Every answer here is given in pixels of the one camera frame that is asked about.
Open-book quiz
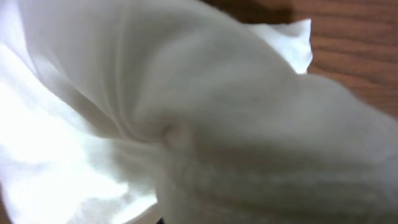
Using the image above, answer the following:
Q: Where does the white printed t-shirt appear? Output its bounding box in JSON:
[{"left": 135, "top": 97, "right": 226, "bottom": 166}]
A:
[{"left": 1, "top": 1, "right": 397, "bottom": 223}]

